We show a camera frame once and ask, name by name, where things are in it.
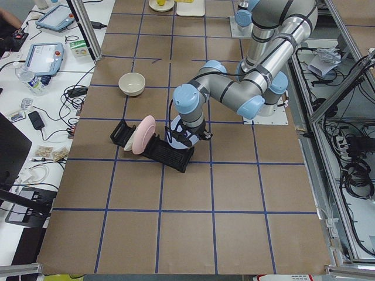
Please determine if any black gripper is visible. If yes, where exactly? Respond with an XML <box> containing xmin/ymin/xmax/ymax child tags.
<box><xmin>167</xmin><ymin>118</ymin><xmax>212</xmax><ymax>146</ymax></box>

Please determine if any light blue plate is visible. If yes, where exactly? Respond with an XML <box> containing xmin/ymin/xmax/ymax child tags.
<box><xmin>165</xmin><ymin>115</ymin><xmax>200</xmax><ymax>149</ymax></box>

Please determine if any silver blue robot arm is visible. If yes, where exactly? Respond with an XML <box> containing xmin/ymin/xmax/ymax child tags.
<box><xmin>166</xmin><ymin>1</ymin><xmax>318</xmax><ymax>149</ymax></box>

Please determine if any pink plate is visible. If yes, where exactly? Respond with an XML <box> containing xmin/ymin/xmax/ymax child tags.
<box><xmin>132</xmin><ymin>115</ymin><xmax>156</xmax><ymax>155</ymax></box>

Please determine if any cream plate in rack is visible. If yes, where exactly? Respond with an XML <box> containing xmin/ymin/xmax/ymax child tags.
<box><xmin>124</xmin><ymin>132</ymin><xmax>135</xmax><ymax>152</ymax></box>

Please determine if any white round plate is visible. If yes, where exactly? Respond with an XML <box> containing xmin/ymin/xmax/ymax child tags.
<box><xmin>148</xmin><ymin>0</ymin><xmax>175</xmax><ymax>12</ymax></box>

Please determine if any black dish rack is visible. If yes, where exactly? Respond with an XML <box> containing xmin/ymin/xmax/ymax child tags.
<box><xmin>110</xmin><ymin>120</ymin><xmax>195</xmax><ymax>173</ymax></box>

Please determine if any cream bowl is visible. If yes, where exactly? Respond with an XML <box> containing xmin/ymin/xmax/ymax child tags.
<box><xmin>118</xmin><ymin>73</ymin><xmax>146</xmax><ymax>97</ymax></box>

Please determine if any white rectangular tray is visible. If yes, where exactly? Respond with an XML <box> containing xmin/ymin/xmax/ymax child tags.
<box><xmin>175</xmin><ymin>0</ymin><xmax>205</xmax><ymax>17</ymax></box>

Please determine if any green white box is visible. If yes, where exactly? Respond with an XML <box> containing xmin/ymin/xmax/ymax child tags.
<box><xmin>69</xmin><ymin>40</ymin><xmax>89</xmax><ymax>57</ymax></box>

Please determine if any black power adapter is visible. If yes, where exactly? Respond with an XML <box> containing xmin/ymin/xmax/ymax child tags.
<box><xmin>28</xmin><ymin>111</ymin><xmax>45</xmax><ymax>130</ymax></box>

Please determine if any clear water bottle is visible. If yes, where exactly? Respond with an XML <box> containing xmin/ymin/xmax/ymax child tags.
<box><xmin>15</xmin><ymin>66</ymin><xmax>46</xmax><ymax>96</ymax></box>

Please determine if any blue teach pendant near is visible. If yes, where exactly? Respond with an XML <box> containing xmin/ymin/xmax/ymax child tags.
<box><xmin>25</xmin><ymin>42</ymin><xmax>64</xmax><ymax>77</ymax></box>

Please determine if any blue teach pendant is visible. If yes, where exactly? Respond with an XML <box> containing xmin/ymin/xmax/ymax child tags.
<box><xmin>25</xmin><ymin>42</ymin><xmax>64</xmax><ymax>77</ymax></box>
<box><xmin>36</xmin><ymin>5</ymin><xmax>74</xmax><ymax>32</ymax></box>

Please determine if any black monitor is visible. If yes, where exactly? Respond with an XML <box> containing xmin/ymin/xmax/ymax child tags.
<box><xmin>1</xmin><ymin>114</ymin><xmax>32</xmax><ymax>188</ymax></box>

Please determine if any blue teach pendant far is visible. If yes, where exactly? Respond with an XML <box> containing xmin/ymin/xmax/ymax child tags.
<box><xmin>36</xmin><ymin>5</ymin><xmax>74</xmax><ymax>32</ymax></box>

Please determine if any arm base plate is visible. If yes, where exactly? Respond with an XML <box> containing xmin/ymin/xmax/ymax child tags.
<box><xmin>243</xmin><ymin>89</ymin><xmax>289</xmax><ymax>125</ymax></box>
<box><xmin>229</xmin><ymin>16</ymin><xmax>253</xmax><ymax>39</ymax></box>

